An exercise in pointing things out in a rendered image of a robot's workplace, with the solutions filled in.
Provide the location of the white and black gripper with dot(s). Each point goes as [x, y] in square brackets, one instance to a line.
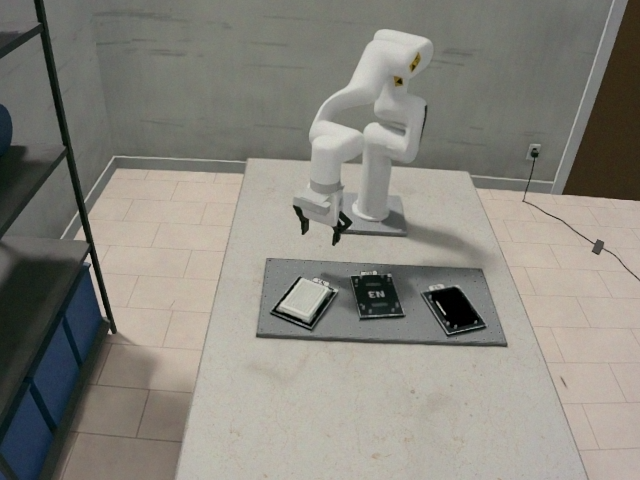
[331, 219]

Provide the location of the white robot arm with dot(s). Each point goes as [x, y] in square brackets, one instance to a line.
[382, 63]

